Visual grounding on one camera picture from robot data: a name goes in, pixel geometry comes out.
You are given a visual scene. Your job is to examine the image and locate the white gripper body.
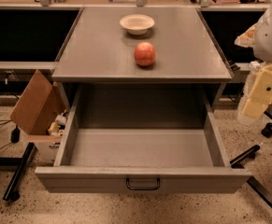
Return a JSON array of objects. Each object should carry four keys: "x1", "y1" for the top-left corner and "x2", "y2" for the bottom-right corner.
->
[{"x1": 246, "y1": 62, "x2": 265, "y2": 104}]

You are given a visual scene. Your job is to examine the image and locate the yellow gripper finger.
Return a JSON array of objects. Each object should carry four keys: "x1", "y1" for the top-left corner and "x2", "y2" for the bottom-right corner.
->
[
  {"x1": 237, "y1": 96, "x2": 268, "y2": 124},
  {"x1": 249, "y1": 64, "x2": 272, "y2": 105}
]

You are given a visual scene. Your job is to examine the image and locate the red apple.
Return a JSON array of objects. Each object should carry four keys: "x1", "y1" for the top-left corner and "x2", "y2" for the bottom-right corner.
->
[{"x1": 134, "y1": 42, "x2": 156, "y2": 67}]

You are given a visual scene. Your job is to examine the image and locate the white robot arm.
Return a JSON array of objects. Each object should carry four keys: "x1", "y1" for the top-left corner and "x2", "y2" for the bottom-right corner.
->
[{"x1": 235, "y1": 3, "x2": 272, "y2": 124}]

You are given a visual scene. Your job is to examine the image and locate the open grey top drawer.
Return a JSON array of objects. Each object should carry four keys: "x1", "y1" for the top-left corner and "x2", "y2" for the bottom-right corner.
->
[{"x1": 34, "y1": 83, "x2": 252, "y2": 195}]

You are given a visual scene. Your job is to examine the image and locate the black chair caster base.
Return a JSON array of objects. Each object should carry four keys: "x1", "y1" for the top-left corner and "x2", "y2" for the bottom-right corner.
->
[{"x1": 261, "y1": 111, "x2": 272, "y2": 138}]

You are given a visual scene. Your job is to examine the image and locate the black table leg right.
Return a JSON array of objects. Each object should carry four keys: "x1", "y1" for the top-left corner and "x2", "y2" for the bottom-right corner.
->
[{"x1": 230, "y1": 145, "x2": 272, "y2": 209}]

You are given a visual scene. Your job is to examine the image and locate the black table leg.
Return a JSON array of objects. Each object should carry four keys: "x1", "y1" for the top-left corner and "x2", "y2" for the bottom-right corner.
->
[
  {"x1": 230, "y1": 145, "x2": 272, "y2": 209},
  {"x1": 0, "y1": 143, "x2": 35, "y2": 202}
]

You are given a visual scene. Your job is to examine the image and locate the white ceramic bowl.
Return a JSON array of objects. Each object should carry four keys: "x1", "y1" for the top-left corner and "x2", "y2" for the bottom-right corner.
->
[{"x1": 120, "y1": 14, "x2": 155, "y2": 35}]

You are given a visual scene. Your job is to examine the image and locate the grey metal cabinet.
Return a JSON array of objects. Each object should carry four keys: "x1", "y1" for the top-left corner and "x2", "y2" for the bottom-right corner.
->
[{"x1": 52, "y1": 6, "x2": 232, "y2": 118}]

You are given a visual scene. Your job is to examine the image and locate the brown cardboard box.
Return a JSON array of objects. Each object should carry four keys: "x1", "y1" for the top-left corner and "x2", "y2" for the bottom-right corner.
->
[{"x1": 10, "y1": 70, "x2": 66, "y2": 163}]

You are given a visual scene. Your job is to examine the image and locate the black table leg left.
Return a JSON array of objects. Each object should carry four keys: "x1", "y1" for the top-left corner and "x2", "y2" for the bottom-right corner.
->
[{"x1": 0, "y1": 143, "x2": 35, "y2": 202}]

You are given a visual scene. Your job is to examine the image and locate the black drawer handle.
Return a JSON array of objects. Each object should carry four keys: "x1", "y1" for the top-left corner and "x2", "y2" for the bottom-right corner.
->
[{"x1": 125, "y1": 178, "x2": 161, "y2": 191}]

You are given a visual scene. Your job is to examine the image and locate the black power adapter with cable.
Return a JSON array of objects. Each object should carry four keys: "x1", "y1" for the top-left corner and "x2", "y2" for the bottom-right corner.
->
[{"x1": 0, "y1": 119, "x2": 21, "y2": 150}]

